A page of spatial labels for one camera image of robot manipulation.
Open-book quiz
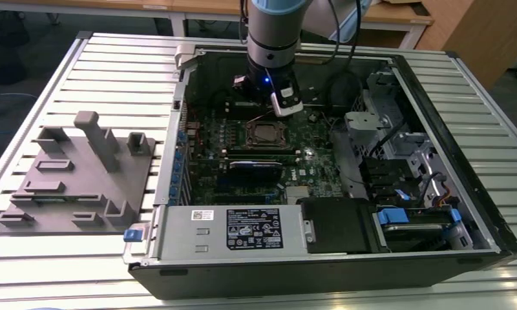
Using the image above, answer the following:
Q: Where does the thin wire locking lever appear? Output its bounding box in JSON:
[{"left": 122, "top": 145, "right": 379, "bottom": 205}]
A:
[{"left": 245, "top": 110, "right": 278, "bottom": 125}]

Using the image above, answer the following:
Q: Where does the silver socket cover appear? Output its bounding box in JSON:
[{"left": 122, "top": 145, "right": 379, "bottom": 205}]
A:
[{"left": 243, "top": 121, "right": 286, "bottom": 147}]

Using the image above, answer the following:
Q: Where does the CPU socket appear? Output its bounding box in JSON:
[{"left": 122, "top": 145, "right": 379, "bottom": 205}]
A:
[{"left": 242, "top": 120, "right": 289, "bottom": 149}]

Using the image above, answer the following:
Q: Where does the silver metal drive cage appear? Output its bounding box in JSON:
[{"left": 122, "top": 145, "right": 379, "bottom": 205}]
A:
[{"left": 342, "top": 71, "right": 435, "bottom": 162}]

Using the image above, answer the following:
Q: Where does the black graphics card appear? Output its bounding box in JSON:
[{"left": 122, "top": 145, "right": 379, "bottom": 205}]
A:
[{"left": 227, "top": 160, "right": 285, "bottom": 185}]

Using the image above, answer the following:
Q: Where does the green motherboard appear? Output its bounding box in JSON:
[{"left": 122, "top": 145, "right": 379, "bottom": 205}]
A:
[{"left": 183, "top": 106, "right": 358, "bottom": 206}]

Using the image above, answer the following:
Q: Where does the silver chipset heat sink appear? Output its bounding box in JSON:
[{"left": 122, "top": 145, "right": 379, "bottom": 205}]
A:
[{"left": 286, "top": 185, "right": 310, "bottom": 204}]

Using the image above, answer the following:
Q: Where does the grey parts rack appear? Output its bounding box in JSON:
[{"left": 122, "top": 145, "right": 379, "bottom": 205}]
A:
[{"left": 0, "top": 110, "right": 158, "bottom": 234}]

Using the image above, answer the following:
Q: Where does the silver power supply unit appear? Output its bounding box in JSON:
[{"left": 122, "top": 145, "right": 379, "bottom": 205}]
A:
[{"left": 141, "top": 203, "right": 318, "bottom": 259}]

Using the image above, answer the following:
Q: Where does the hard disk in blue carrier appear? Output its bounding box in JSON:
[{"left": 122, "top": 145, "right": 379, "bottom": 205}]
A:
[{"left": 371, "top": 206, "right": 465, "bottom": 253}]

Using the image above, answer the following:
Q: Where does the wooden cabinet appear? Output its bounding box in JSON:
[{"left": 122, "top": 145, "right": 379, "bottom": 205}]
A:
[{"left": 415, "top": 0, "right": 517, "bottom": 94}]

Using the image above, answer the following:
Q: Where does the green RAM stick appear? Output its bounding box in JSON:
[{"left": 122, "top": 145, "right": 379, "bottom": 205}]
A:
[{"left": 33, "top": 197, "right": 77, "bottom": 205}]

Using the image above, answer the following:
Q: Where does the black office chair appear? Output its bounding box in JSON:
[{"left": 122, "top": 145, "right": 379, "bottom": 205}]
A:
[{"left": 0, "top": 9, "right": 30, "bottom": 87}]

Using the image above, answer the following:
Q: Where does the black PC case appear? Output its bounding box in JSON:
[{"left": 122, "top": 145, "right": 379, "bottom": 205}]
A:
[{"left": 126, "top": 45, "right": 517, "bottom": 301}]

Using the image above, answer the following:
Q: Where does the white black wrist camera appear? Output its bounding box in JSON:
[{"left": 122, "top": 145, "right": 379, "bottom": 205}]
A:
[{"left": 269, "top": 86, "right": 305, "bottom": 118}]

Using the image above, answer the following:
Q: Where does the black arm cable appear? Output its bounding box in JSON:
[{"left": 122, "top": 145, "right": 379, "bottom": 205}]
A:
[{"left": 325, "top": 0, "right": 366, "bottom": 87}]

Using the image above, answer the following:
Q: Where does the black drive bay wire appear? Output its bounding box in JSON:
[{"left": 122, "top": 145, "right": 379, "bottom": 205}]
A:
[{"left": 367, "top": 121, "right": 413, "bottom": 159}]

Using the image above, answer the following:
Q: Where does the wooden desk white frame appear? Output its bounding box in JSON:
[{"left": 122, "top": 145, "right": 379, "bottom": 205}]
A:
[
  {"left": 0, "top": 0, "right": 186, "bottom": 37},
  {"left": 171, "top": 0, "right": 435, "bottom": 50}
]

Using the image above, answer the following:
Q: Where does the black disk data wire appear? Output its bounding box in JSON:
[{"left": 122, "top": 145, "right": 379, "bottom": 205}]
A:
[{"left": 425, "top": 170, "right": 447, "bottom": 207}]

